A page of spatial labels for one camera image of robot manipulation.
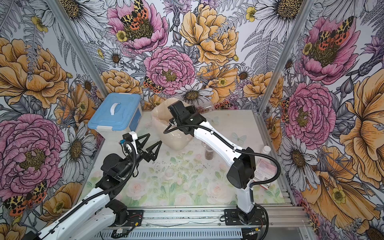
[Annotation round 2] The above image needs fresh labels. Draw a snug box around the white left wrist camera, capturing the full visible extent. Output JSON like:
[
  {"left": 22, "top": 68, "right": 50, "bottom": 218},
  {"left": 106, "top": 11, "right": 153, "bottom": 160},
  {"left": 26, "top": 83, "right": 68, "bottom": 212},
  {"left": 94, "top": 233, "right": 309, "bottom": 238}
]
[{"left": 120, "top": 132, "right": 138, "bottom": 146}]

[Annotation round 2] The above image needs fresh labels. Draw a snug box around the small white capped bottle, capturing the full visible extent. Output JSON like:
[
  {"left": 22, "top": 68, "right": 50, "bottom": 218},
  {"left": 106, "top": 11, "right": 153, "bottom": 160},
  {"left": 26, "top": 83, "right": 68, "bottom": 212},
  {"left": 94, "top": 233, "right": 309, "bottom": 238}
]
[{"left": 261, "top": 146, "right": 272, "bottom": 159}]

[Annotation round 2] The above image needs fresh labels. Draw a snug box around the aluminium front rail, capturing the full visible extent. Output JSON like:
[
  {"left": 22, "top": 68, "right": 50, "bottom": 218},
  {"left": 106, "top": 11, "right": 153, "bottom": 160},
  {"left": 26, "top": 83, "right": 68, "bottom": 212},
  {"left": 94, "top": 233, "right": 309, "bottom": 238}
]
[{"left": 56, "top": 206, "right": 313, "bottom": 240}]

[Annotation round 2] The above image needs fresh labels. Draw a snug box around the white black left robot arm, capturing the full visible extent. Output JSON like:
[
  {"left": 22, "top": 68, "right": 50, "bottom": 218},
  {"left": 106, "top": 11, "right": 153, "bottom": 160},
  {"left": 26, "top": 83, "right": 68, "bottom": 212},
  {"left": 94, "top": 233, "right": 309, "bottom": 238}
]
[{"left": 23, "top": 132, "right": 162, "bottom": 240}]

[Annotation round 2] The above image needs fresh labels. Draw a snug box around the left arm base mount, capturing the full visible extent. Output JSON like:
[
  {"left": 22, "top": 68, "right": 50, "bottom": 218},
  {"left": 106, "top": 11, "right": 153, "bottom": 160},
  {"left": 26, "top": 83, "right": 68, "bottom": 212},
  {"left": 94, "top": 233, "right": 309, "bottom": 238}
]
[{"left": 109, "top": 210, "right": 144, "bottom": 228}]

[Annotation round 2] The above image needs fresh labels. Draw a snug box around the pink white paper packet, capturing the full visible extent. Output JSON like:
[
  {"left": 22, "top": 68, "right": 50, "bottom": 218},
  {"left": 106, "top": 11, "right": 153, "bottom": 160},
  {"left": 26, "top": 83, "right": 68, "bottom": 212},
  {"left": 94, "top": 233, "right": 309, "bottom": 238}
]
[{"left": 253, "top": 159, "right": 277, "bottom": 182}]

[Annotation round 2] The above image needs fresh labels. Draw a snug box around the bin with pink bag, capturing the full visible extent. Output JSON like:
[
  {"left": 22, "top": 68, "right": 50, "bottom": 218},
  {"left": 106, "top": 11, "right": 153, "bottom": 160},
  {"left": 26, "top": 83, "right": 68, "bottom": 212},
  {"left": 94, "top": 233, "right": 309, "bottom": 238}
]
[{"left": 151, "top": 98, "right": 196, "bottom": 151}]

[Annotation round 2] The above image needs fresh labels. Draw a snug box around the clear jar dried tea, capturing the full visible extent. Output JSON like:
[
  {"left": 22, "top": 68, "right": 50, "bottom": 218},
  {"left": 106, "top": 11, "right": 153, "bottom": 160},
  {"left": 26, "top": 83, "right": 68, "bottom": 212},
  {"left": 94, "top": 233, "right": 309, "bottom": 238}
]
[{"left": 196, "top": 101, "right": 215, "bottom": 114}]

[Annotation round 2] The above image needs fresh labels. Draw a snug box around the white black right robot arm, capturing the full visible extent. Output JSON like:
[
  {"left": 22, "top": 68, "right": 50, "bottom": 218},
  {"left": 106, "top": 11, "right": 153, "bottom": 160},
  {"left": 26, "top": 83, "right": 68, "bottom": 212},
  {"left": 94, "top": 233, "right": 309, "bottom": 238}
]
[{"left": 164, "top": 101, "right": 256, "bottom": 225}]

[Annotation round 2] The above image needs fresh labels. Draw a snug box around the blue lidded storage box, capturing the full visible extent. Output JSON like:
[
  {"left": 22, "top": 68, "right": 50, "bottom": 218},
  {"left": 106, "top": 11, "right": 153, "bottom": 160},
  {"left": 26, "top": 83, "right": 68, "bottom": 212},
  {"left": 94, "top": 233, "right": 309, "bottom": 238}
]
[{"left": 88, "top": 93, "right": 143, "bottom": 141}]

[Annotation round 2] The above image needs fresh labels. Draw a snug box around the left black corrugated cable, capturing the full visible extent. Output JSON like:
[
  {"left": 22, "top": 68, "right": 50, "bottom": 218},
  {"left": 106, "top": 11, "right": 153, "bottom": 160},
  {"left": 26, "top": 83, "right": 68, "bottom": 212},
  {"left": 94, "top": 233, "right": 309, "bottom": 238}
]
[{"left": 38, "top": 140, "right": 138, "bottom": 238}]

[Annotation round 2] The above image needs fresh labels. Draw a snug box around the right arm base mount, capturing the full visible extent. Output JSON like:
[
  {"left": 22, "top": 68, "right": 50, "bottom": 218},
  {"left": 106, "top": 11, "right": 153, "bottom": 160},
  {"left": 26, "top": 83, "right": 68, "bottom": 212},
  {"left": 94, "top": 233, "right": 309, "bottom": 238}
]
[{"left": 222, "top": 208, "right": 267, "bottom": 226}]

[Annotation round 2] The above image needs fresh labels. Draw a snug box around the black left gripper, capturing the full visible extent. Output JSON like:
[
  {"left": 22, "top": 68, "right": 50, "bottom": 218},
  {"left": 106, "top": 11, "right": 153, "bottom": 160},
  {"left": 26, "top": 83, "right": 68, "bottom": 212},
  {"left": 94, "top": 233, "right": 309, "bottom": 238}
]
[{"left": 118, "top": 133, "right": 163, "bottom": 178}]

